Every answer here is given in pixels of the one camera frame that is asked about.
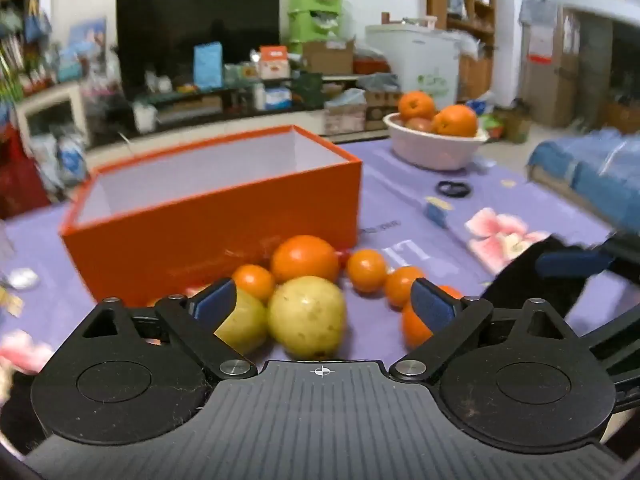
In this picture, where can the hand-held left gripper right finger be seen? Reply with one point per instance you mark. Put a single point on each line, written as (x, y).
(432, 307)

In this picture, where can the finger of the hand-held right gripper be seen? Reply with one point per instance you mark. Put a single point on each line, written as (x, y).
(570, 263)
(520, 280)

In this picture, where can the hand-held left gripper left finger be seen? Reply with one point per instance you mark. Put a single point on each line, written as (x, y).
(215, 302)

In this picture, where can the dimpled mandarin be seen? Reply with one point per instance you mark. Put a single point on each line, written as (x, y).
(415, 326)

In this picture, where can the yellow-green pear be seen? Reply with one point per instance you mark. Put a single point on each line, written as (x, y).
(307, 317)
(247, 325)

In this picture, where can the small orange kumquat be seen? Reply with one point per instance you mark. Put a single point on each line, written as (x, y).
(366, 270)
(399, 285)
(253, 282)

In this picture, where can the orange cardboard box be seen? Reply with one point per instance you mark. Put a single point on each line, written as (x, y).
(200, 225)

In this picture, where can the large orange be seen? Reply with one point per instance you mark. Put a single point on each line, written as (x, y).
(305, 257)

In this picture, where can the red cherry tomato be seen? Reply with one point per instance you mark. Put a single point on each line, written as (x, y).
(343, 258)

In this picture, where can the blue sofa cover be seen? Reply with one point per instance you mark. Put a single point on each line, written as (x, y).
(585, 170)

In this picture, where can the purple floral tablecloth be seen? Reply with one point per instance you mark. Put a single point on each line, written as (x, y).
(400, 210)

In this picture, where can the white plastic basket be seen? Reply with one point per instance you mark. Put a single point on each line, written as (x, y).
(430, 152)

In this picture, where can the navel orange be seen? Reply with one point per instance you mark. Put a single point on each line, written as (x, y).
(416, 105)
(455, 120)

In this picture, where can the red apple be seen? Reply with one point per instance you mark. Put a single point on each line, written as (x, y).
(417, 125)

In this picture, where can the small white object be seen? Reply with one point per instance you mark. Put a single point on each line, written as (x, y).
(22, 278)

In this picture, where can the tall cardboard carton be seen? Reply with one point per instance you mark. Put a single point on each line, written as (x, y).
(547, 70)

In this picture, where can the black glass television stand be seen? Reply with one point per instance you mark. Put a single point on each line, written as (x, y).
(200, 105)

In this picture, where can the printed cardboard box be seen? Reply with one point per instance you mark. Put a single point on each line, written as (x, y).
(345, 115)

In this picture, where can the blue tissue box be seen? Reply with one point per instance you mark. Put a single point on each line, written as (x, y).
(277, 98)

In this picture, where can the red bag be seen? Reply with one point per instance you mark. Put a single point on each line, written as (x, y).
(20, 180)

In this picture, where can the dark green gift bag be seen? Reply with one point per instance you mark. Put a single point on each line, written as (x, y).
(307, 89)

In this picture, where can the light blue paper box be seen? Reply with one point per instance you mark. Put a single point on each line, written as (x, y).
(207, 65)

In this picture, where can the white chest freezer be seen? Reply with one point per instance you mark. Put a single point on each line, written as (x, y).
(415, 62)

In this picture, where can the white cabinet with glass door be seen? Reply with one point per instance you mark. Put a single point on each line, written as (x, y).
(75, 105)

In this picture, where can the orange and white carton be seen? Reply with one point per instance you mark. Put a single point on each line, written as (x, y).
(273, 62)

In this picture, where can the orange plastic crate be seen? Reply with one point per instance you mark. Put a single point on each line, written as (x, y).
(371, 66)

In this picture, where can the brown cardboard box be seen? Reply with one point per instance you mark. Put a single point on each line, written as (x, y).
(327, 57)

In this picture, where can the black television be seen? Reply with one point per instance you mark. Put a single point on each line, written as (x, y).
(200, 20)

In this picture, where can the green plastic rack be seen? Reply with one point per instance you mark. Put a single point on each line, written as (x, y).
(315, 10)

